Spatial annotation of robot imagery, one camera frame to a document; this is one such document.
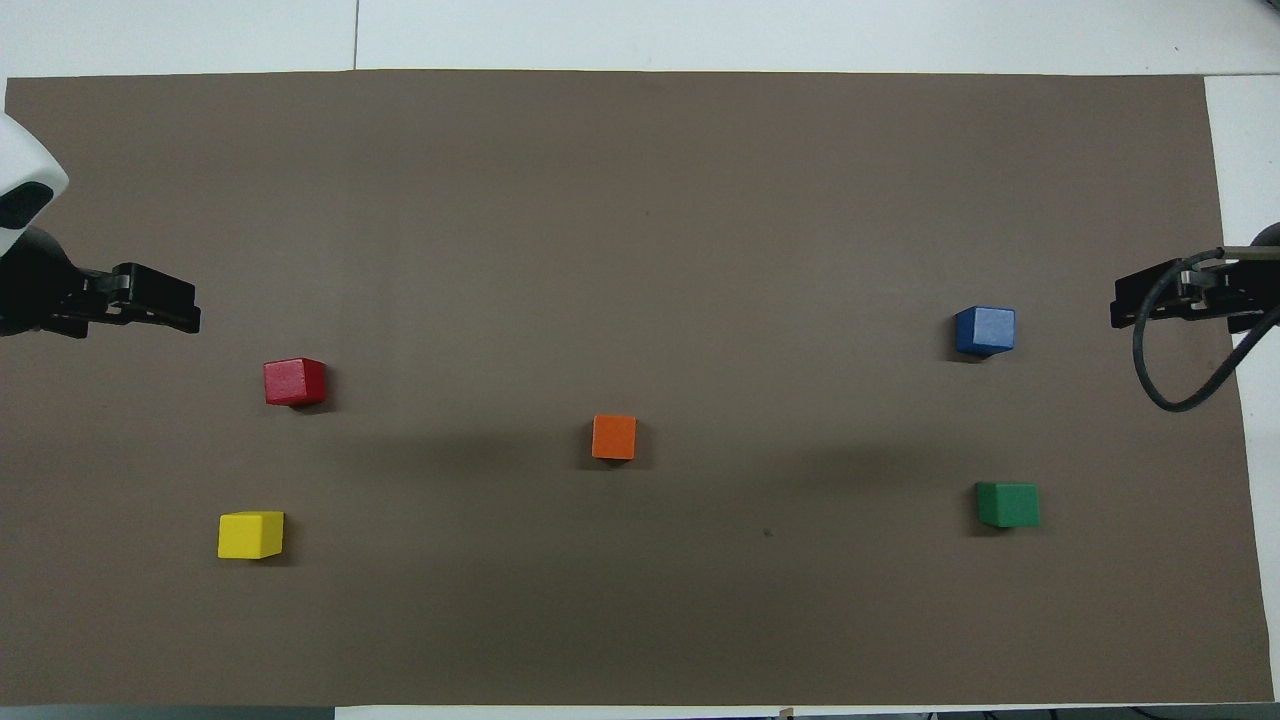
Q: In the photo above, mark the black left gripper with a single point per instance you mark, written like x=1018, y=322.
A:
x=40, y=295

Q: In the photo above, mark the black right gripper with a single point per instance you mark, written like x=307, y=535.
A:
x=1235, y=295

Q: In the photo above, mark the red wooden block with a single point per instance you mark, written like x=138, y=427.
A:
x=294, y=382

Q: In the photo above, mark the blue wooden block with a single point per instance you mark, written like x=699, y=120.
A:
x=985, y=330

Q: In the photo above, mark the yellow wooden block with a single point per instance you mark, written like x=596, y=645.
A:
x=250, y=535

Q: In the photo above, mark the green wooden block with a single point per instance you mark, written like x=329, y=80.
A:
x=1008, y=505

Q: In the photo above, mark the orange wooden block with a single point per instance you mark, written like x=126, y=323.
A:
x=614, y=437

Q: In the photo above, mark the brown table mat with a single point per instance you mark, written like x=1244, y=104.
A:
x=640, y=600

